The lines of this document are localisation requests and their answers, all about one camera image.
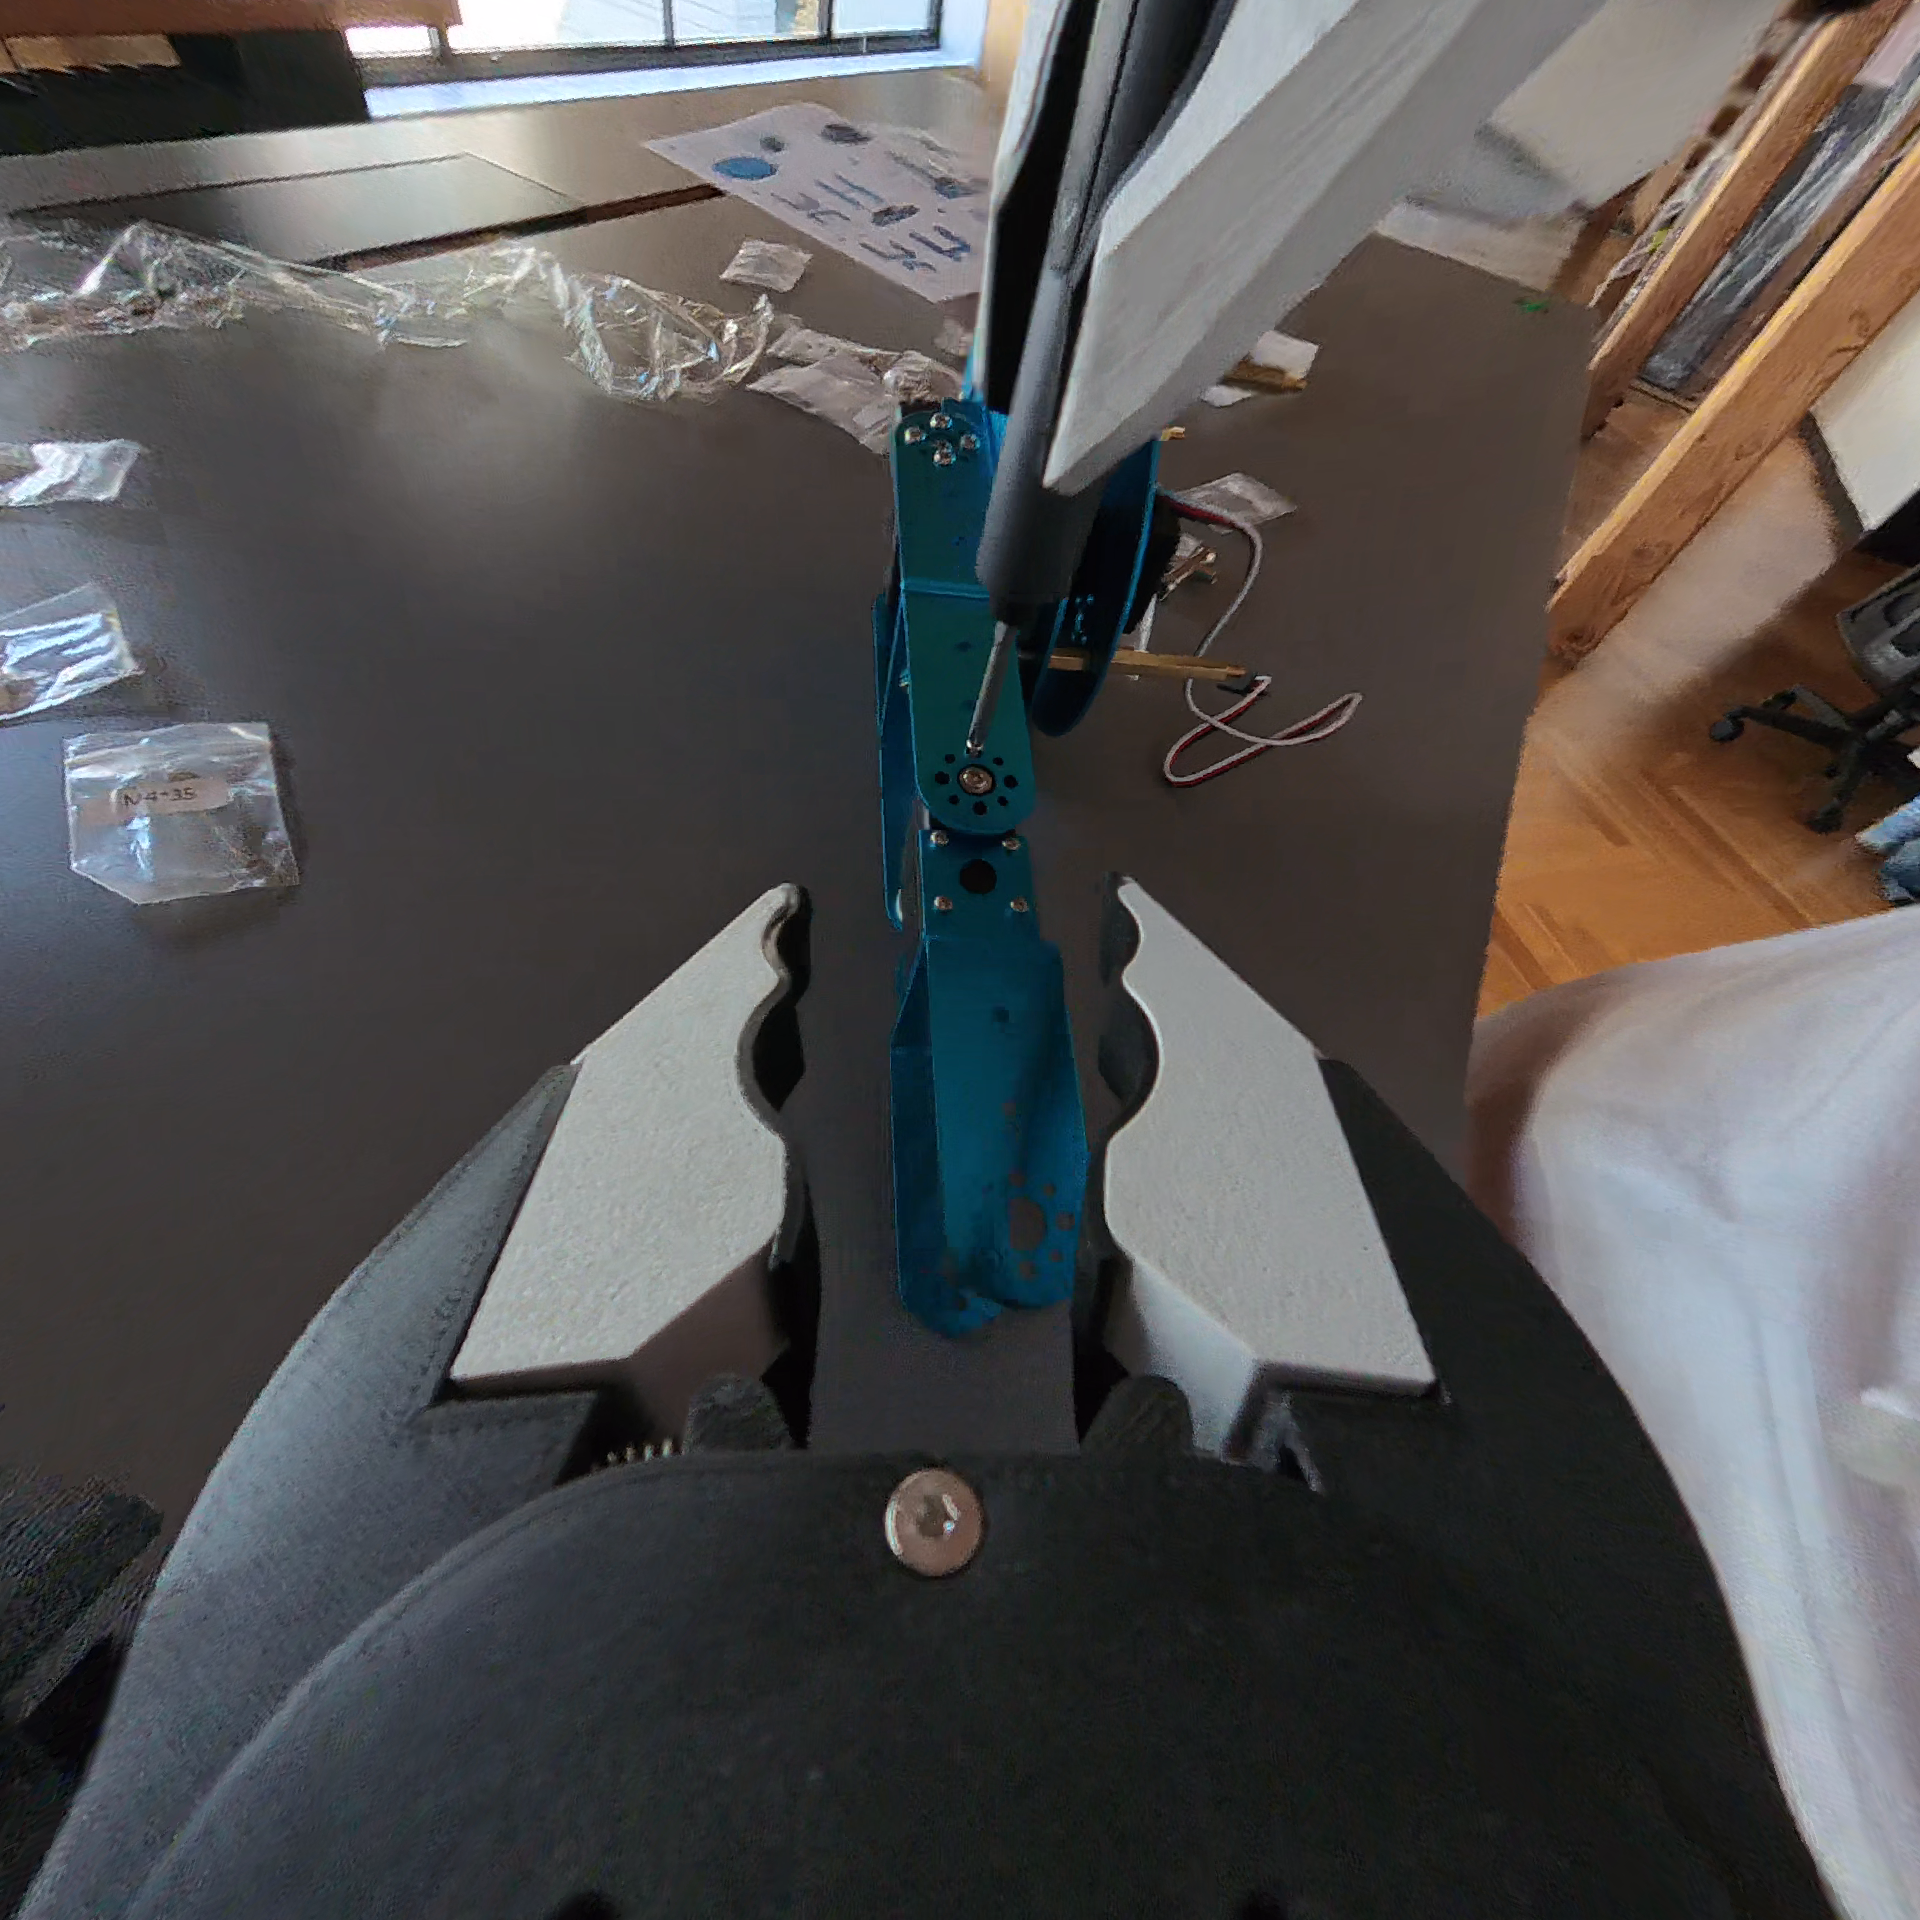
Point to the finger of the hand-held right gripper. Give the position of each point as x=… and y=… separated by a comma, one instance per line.
x=1037, y=136
x=1290, y=166

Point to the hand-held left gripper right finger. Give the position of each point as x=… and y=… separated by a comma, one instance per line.
x=1261, y=1200

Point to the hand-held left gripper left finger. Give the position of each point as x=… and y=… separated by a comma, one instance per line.
x=630, y=1184

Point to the blue toy robot arm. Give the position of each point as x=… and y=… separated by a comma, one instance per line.
x=975, y=1049

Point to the grey screwdriver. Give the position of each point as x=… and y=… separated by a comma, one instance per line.
x=1050, y=511

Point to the dark grey desk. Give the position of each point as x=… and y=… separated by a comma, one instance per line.
x=450, y=630

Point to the printed instruction sheet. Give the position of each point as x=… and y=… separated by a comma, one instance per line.
x=839, y=189

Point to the small clear plastic bag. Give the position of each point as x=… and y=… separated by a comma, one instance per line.
x=1238, y=499
x=833, y=345
x=60, y=469
x=839, y=402
x=764, y=263
x=60, y=653

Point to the window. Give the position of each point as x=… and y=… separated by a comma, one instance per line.
x=630, y=30

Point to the metal socket wrench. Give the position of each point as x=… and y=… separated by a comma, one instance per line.
x=1184, y=571

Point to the white cloth sleeve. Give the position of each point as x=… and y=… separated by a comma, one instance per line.
x=1725, y=1349

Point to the labelled small plastic bag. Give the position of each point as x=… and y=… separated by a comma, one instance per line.
x=181, y=818

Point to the dark cloth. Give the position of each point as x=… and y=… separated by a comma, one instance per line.
x=60, y=1590

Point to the crumpled clear plastic wrap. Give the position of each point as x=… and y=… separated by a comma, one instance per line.
x=300, y=294

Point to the black office chair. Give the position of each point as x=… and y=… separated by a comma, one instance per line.
x=1852, y=704

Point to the dark low cabinet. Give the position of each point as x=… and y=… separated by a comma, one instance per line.
x=181, y=89

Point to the wooden frame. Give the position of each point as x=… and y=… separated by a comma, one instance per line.
x=1725, y=451

